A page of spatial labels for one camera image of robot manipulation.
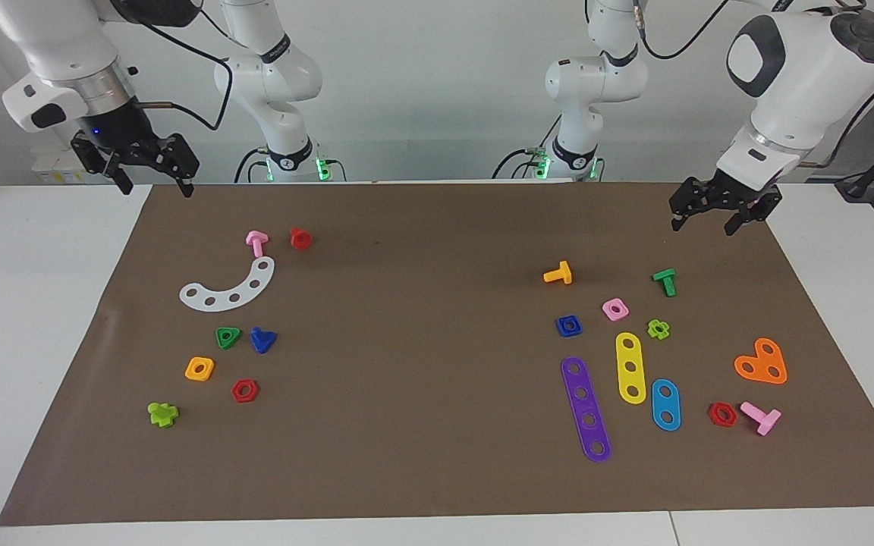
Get white boxes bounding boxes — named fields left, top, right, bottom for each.
left=31, top=146, right=96, bottom=185

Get white curved five-hole plate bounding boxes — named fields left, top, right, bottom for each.
left=179, top=256, right=277, bottom=313

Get yellow three-hole strip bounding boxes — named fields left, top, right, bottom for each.
left=615, top=331, right=648, bottom=406

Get orange three-hole corner plate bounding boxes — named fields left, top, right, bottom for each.
left=734, top=337, right=789, bottom=386

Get blue two-hole strip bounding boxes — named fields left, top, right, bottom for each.
left=650, top=378, right=683, bottom=433

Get purple four-hole strip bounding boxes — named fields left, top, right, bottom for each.
left=560, top=356, right=613, bottom=464

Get brown table mat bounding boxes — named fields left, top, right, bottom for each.
left=0, top=180, right=874, bottom=527

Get black right arm base cables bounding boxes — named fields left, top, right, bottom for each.
left=234, top=146, right=347, bottom=184

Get black arm base cables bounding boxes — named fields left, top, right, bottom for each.
left=492, top=146, right=552, bottom=182
left=234, top=146, right=347, bottom=184

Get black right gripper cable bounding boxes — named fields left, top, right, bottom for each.
left=130, top=15, right=235, bottom=131

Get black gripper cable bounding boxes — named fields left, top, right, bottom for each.
left=130, top=15, right=235, bottom=131
left=634, top=0, right=874, bottom=168

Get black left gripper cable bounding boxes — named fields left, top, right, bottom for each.
left=634, top=0, right=874, bottom=168

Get black left arm base cables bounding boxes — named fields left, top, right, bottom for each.
left=492, top=146, right=552, bottom=182

